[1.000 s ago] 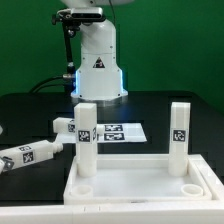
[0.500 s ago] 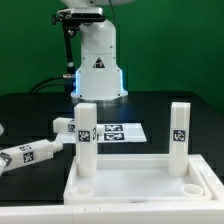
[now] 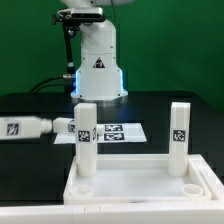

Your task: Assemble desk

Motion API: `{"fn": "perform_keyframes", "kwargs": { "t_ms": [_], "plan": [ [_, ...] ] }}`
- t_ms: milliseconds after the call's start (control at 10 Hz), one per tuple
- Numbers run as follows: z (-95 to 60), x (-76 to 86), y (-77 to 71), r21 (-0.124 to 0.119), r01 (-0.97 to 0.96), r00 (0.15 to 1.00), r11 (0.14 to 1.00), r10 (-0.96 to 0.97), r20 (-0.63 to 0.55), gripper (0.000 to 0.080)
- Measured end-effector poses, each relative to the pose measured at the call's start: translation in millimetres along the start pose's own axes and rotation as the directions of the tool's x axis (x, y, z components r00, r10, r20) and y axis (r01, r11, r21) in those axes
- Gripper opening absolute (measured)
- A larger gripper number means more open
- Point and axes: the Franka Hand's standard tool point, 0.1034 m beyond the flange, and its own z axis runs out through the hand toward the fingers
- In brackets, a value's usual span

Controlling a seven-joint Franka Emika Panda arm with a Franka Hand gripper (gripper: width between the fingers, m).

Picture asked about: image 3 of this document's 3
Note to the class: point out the white marker base sheet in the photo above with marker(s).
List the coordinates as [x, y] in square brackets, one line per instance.
[120, 133]

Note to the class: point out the white desk top tray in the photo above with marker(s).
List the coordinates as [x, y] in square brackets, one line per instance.
[135, 178]

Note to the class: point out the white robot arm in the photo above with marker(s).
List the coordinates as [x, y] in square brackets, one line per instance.
[98, 79]

